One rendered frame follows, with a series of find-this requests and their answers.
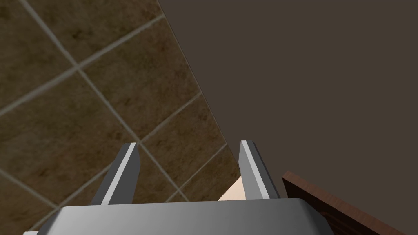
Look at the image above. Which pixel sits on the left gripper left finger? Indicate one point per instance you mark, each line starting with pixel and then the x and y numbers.
pixel 122 176

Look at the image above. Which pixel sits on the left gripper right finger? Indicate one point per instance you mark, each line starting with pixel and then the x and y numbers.
pixel 254 173

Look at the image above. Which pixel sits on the dark brown wooden furniture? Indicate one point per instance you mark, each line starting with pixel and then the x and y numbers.
pixel 336 209

